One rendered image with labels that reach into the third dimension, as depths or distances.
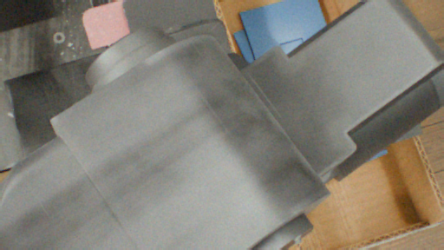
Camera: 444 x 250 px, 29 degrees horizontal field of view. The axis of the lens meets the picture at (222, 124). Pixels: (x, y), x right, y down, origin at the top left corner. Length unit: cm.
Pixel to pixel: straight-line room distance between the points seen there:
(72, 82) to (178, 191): 48
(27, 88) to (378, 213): 31
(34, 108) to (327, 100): 44
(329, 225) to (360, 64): 40
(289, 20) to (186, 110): 50
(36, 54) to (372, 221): 32
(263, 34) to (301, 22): 4
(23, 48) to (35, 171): 51
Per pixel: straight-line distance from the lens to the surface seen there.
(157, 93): 26
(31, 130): 72
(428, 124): 76
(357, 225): 72
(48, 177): 26
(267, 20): 75
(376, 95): 32
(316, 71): 32
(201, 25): 43
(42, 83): 73
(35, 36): 76
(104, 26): 45
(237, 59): 41
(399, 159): 72
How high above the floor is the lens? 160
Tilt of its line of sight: 75 degrees down
